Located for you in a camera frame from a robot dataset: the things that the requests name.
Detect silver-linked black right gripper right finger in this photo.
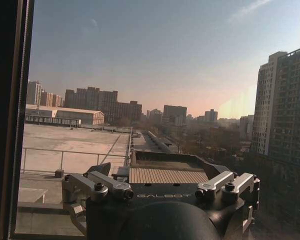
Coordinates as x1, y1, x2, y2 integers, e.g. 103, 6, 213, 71
195, 170, 261, 201

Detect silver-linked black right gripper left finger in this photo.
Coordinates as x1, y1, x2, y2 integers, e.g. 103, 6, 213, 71
61, 162, 135, 204

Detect metal rooftop railing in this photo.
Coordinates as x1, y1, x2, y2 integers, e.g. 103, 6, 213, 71
20, 146, 131, 175

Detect slatted beige roof panel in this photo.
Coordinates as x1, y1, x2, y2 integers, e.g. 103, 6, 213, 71
128, 167, 210, 185

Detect small distant grey building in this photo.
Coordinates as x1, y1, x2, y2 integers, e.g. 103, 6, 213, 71
204, 108, 219, 122

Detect long low beige building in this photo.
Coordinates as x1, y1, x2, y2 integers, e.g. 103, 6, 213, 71
25, 104, 106, 126

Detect brown high-rise block cluster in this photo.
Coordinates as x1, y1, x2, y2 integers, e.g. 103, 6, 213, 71
64, 86, 143, 124

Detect dark square office building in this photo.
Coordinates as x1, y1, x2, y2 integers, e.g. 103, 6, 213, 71
162, 104, 188, 127

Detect pink mid-rise buildings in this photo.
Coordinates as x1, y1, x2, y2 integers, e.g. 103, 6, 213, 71
40, 90, 65, 108

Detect tall grey apartment tower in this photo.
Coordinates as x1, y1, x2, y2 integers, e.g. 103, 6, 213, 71
250, 43, 300, 167

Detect pale slim high-rise building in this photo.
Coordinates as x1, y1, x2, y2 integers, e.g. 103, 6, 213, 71
27, 80, 44, 106

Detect dark window frame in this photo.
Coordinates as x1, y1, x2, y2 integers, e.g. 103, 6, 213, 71
0, 0, 87, 240

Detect beaded blind pull chain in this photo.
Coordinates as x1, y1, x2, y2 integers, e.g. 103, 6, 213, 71
7, 0, 32, 237

